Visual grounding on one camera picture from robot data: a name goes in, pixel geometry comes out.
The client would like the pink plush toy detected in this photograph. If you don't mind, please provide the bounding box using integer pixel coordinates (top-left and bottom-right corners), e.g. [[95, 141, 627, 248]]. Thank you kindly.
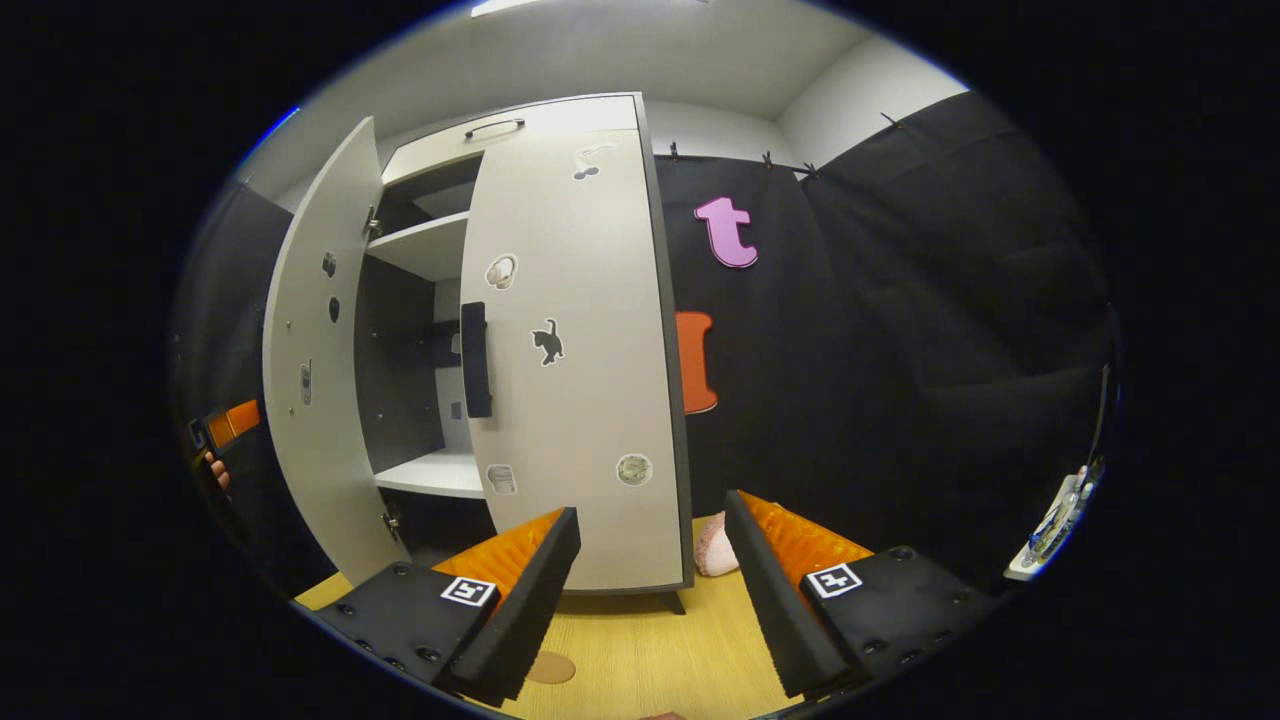
[[694, 515, 741, 578]]

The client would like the white side tray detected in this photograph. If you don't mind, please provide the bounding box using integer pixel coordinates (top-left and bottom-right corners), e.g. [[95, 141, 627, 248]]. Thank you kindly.
[[1005, 458, 1106, 583]]

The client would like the black cabinet door handle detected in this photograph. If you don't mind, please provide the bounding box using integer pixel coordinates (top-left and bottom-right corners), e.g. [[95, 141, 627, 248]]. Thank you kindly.
[[460, 302, 494, 419]]

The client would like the white cabinet door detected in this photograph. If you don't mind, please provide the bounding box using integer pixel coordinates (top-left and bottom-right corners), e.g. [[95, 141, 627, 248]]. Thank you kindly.
[[460, 128, 689, 591], [262, 116, 411, 586]]

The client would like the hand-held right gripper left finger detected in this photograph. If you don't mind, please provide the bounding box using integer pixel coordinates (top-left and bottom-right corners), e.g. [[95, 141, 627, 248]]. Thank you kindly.
[[315, 507, 583, 708]]

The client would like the white cabinet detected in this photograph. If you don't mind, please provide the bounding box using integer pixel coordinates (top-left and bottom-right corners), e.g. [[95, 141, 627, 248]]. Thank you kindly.
[[355, 92, 698, 616]]

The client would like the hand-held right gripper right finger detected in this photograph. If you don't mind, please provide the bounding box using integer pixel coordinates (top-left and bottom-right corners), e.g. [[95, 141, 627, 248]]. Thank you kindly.
[[725, 490, 1001, 699]]

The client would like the black backdrop cloth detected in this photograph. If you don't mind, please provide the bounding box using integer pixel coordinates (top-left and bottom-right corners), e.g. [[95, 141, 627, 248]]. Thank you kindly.
[[170, 90, 1116, 601]]

